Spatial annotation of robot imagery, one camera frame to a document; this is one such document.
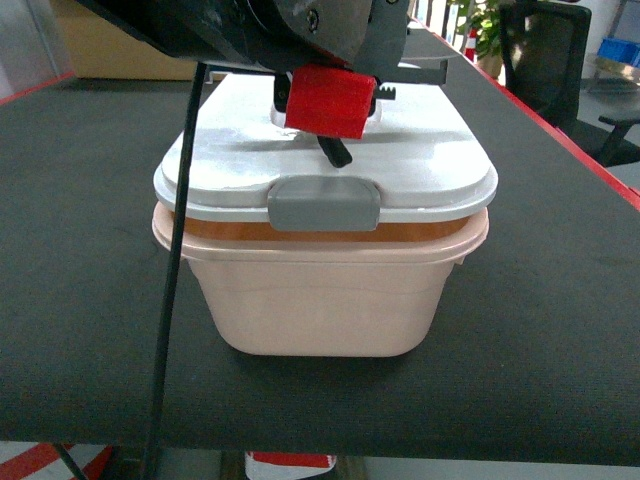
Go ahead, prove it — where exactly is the white box lid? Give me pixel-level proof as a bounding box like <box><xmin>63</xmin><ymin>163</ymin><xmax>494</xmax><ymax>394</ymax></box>
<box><xmin>186</xmin><ymin>74</ymin><xmax>498</xmax><ymax>223</ymax></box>

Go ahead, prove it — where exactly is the red white traffic cone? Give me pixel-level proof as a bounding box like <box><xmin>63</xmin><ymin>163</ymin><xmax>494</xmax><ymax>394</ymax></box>
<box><xmin>245</xmin><ymin>451</ymin><xmax>337</xmax><ymax>480</ymax></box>

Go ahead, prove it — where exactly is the small blue tray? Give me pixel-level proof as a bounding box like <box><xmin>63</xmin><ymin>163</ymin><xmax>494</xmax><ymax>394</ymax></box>
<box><xmin>597</xmin><ymin>37</ymin><xmax>639</xmax><ymax>68</ymax></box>

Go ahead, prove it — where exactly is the black cable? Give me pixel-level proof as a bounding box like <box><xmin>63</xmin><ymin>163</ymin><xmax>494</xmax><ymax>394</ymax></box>
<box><xmin>142</xmin><ymin>62</ymin><xmax>209</xmax><ymax>480</ymax></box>

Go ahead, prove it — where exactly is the black office chair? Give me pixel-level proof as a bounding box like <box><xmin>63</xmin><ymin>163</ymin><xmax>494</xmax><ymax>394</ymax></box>
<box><xmin>499</xmin><ymin>1</ymin><xmax>639</xmax><ymax>167</ymax></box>

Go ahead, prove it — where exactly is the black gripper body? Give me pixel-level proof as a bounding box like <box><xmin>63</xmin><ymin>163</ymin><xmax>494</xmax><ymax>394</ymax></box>
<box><xmin>74</xmin><ymin>0</ymin><xmax>407</xmax><ymax>77</ymax></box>

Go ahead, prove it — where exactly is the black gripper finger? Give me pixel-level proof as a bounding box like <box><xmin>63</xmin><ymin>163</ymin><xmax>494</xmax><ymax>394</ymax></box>
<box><xmin>317</xmin><ymin>135</ymin><xmax>353</xmax><ymax>167</ymax></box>

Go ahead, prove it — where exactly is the potted green plant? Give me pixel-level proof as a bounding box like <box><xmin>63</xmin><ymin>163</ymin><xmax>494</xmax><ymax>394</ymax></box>
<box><xmin>446</xmin><ymin>0</ymin><xmax>503</xmax><ymax>80</ymax></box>

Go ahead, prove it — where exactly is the pink plastic box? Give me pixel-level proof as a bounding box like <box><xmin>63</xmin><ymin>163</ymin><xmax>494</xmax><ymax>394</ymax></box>
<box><xmin>182</xmin><ymin>211</ymin><xmax>489</xmax><ymax>357</ymax></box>

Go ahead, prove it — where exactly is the red metal frame table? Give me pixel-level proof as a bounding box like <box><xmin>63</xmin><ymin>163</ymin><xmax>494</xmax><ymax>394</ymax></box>
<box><xmin>0</xmin><ymin>19</ymin><xmax>640</xmax><ymax>211</ymax></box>

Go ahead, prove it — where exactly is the red padded gripper finger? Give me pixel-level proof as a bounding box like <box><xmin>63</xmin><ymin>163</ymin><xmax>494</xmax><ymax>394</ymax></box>
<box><xmin>285</xmin><ymin>64</ymin><xmax>376</xmax><ymax>138</ymax></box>

